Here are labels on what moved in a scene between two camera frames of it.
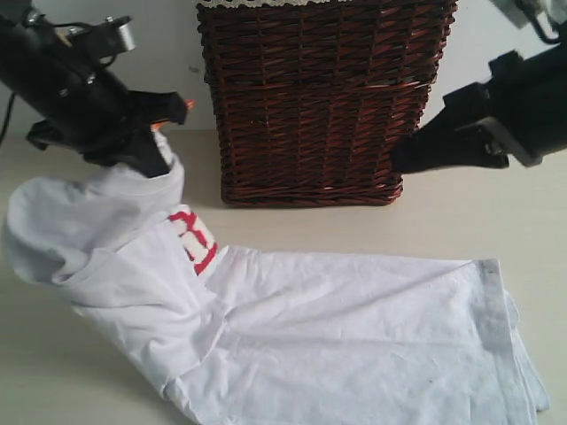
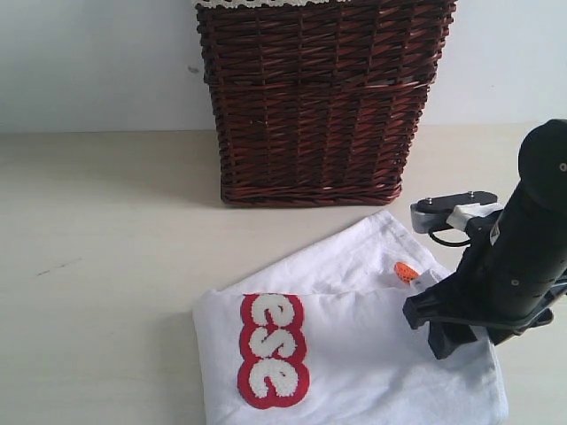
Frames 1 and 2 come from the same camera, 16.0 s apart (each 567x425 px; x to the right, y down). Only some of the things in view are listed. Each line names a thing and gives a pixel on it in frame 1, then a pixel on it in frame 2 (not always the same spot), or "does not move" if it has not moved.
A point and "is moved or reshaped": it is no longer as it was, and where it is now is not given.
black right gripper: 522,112 to 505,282
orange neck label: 157,126 to 405,272
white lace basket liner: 261,3 does not move
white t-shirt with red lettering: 240,336 is moved or reshaped
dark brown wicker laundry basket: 310,100 does not move
